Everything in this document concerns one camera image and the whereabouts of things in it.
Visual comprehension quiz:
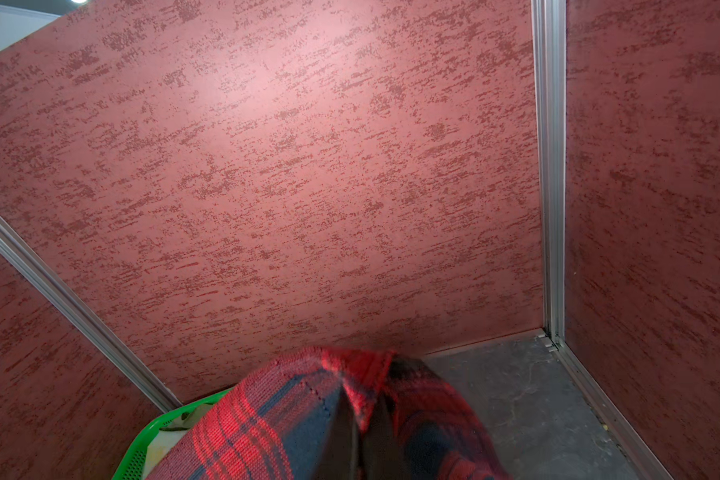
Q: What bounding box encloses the aluminium corner post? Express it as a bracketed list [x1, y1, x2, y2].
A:
[531, 0, 566, 347]
[0, 216, 182, 412]

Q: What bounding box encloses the pastel floral skirt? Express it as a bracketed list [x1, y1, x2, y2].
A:
[142, 404, 213, 479]

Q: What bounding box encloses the right aluminium corner post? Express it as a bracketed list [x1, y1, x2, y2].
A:
[531, 0, 566, 347]

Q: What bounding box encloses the green plastic basket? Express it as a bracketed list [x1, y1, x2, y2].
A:
[112, 388, 230, 480]

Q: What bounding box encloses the left aluminium corner post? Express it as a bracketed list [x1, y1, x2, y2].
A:
[0, 216, 182, 412]

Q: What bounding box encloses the red plaid skirt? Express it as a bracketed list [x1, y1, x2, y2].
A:
[151, 347, 507, 479]

